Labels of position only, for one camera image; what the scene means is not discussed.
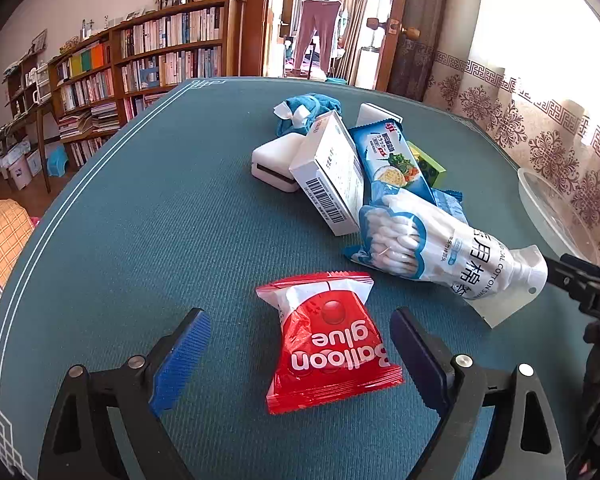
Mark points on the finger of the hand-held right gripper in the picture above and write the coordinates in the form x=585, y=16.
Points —
x=575, y=280

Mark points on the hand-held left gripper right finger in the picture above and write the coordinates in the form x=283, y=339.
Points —
x=420, y=365

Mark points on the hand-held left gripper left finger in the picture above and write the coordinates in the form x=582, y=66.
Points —
x=180, y=360

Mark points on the clear plastic bowl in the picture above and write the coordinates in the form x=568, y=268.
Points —
x=550, y=215

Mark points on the red glue packet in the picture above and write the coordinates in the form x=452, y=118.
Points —
x=330, y=345

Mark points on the cotton swab bag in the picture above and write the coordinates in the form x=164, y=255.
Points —
x=430, y=245

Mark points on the plain blue snack packet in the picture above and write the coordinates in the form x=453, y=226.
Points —
x=450, y=205

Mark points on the green toy block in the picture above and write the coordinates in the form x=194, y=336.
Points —
x=430, y=167

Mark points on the blue cracker packet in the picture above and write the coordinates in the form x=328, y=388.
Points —
x=390, y=160

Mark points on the white medicine box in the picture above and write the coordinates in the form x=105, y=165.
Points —
x=330, y=170

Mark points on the white sponge with black stripe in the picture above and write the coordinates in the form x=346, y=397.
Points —
x=375, y=115
x=277, y=157

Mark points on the blue cloth with white tag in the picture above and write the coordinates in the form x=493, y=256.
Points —
x=305, y=107

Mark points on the teal table mat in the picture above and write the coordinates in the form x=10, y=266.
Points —
x=155, y=235

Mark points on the patterned white curtain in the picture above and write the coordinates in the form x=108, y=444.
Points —
x=530, y=125

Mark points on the orange plaid blanket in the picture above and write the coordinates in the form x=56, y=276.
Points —
x=2, y=240

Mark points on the blue plastic stool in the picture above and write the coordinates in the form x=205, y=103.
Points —
x=57, y=162

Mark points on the white storage bin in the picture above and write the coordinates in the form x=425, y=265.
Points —
x=20, y=165

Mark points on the wooden side table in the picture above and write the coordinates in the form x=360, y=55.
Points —
x=30, y=115

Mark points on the wooden door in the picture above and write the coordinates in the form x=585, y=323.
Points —
x=405, y=35

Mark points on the wooden bookshelf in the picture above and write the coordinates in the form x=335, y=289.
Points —
x=145, y=60

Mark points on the hanging mauve pants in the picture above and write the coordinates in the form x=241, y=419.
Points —
x=317, y=25

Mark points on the wooden door frame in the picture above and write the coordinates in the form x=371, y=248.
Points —
x=255, y=20

